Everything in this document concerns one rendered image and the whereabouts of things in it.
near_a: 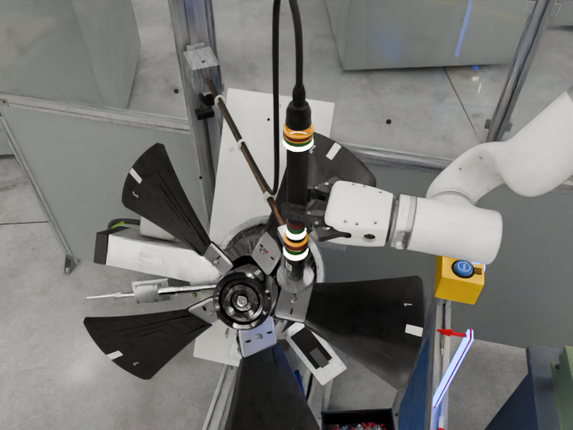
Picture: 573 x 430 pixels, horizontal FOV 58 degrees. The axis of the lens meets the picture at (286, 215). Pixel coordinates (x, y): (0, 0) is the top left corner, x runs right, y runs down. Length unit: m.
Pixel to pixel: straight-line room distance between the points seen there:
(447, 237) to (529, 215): 1.06
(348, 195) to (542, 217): 1.11
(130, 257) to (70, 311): 1.39
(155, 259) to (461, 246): 0.72
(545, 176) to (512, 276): 1.36
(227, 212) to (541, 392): 0.85
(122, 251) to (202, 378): 1.14
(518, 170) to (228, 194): 0.75
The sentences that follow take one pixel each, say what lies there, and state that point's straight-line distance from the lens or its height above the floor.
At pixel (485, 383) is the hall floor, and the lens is 2.44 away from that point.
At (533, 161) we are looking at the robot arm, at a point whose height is 1.64.
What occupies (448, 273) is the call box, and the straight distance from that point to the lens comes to 1.31.
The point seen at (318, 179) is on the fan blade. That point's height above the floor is 1.38.
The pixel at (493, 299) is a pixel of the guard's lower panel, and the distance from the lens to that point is 2.21.
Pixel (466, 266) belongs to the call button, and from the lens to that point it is 1.32.
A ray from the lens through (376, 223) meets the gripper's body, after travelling 0.80.
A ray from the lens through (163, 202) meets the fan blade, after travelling 1.09.
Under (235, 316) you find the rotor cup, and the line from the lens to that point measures 1.04.
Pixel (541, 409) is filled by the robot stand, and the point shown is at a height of 0.93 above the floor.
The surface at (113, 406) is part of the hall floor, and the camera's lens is 2.36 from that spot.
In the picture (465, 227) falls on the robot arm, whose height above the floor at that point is 1.50.
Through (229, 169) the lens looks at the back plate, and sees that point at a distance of 1.29.
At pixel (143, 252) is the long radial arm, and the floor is 1.13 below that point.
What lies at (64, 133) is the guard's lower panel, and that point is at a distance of 2.10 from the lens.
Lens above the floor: 2.09
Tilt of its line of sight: 48 degrees down
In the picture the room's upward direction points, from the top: straight up
